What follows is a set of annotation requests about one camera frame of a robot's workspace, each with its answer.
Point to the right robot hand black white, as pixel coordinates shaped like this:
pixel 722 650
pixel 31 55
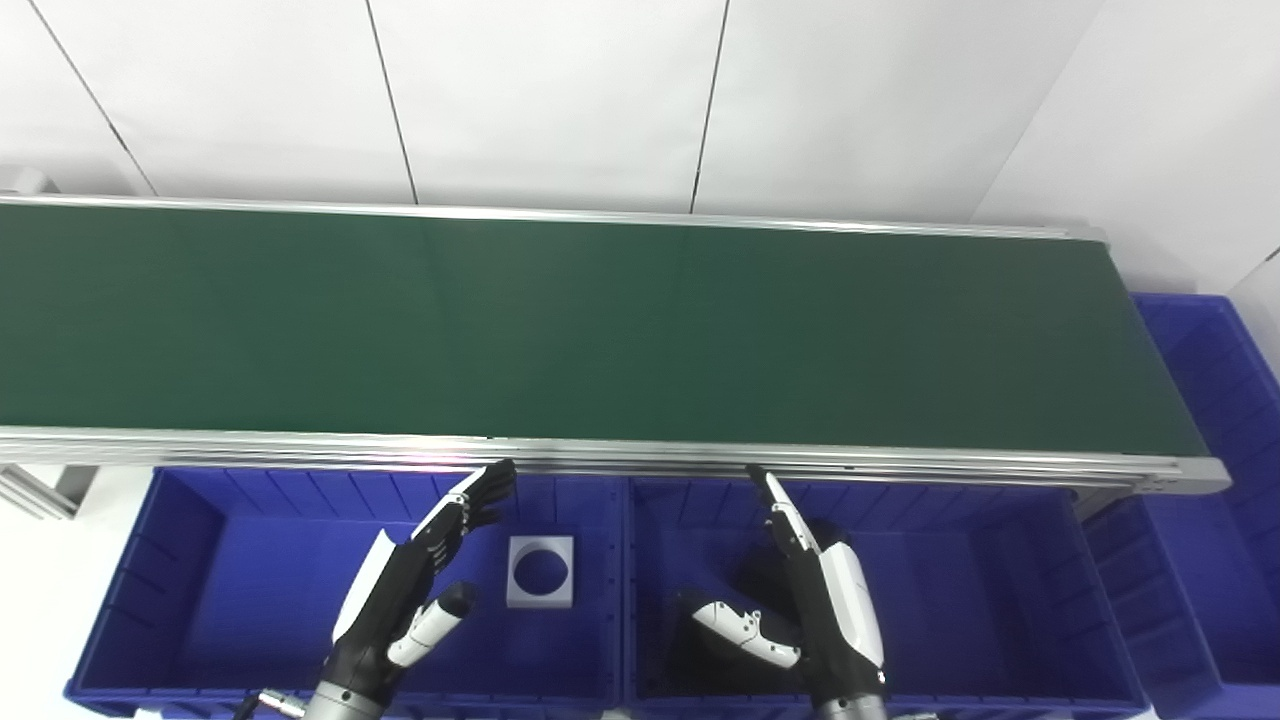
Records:
pixel 845 610

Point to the white square part round hole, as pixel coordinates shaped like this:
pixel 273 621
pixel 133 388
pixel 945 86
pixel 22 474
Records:
pixel 515 590

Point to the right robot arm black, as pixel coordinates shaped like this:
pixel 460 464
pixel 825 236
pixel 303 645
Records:
pixel 850 710

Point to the green conveyor belt aluminium frame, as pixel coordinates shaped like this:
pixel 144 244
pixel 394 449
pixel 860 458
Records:
pixel 600 330

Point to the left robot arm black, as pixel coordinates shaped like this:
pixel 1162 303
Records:
pixel 340 705

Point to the grey conveyor end housing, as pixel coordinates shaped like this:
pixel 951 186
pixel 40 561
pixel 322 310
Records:
pixel 20 180

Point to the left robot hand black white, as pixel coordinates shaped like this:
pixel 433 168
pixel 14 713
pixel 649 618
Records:
pixel 385 600

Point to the aluminium conveyor leg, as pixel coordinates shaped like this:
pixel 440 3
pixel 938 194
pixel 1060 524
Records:
pixel 45 490

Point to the blue plastic bin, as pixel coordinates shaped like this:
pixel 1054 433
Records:
pixel 980 610
pixel 250 600
pixel 1210 450

